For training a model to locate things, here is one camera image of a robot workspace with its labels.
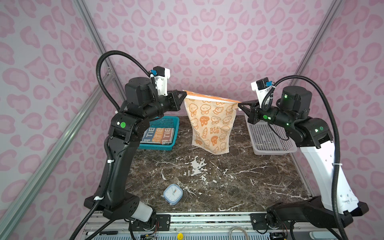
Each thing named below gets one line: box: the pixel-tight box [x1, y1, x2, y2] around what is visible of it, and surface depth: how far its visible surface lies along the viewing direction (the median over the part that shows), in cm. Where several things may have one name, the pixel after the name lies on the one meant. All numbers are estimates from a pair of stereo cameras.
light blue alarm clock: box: [163, 183, 184, 206], surface depth 82 cm
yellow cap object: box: [177, 232, 184, 240], surface depth 65 cm
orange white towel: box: [185, 90, 242, 155], surface depth 72 cm
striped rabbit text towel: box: [140, 127, 175, 145], surface depth 106 cm
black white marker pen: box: [85, 230, 119, 236], surface depth 71 cm
